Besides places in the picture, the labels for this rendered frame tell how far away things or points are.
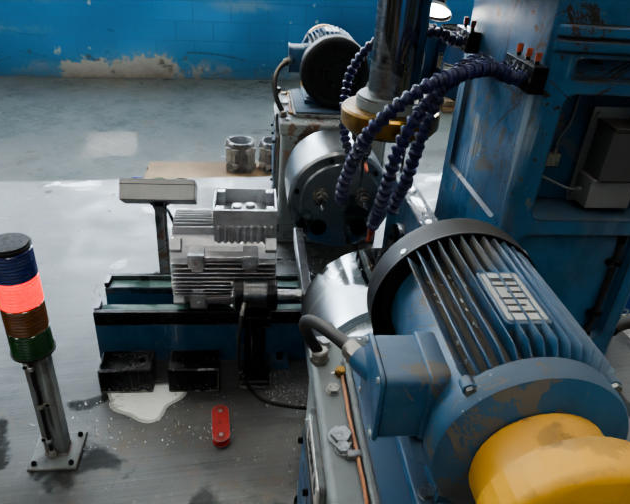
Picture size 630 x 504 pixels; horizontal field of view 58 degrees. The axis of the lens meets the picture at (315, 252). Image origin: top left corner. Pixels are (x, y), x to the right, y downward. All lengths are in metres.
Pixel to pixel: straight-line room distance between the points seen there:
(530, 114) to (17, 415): 1.04
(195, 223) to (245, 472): 0.46
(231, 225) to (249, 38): 5.61
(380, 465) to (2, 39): 6.52
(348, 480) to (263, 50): 6.24
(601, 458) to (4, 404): 1.06
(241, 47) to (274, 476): 5.89
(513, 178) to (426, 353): 0.56
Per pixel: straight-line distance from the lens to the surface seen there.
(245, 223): 1.08
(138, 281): 1.29
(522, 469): 0.41
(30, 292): 0.89
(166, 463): 1.07
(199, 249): 1.08
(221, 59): 6.65
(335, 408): 0.65
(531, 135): 0.97
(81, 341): 1.34
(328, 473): 0.59
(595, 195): 1.10
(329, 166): 1.32
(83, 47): 6.71
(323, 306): 0.87
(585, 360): 0.49
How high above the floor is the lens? 1.62
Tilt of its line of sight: 31 degrees down
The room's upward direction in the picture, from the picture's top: 4 degrees clockwise
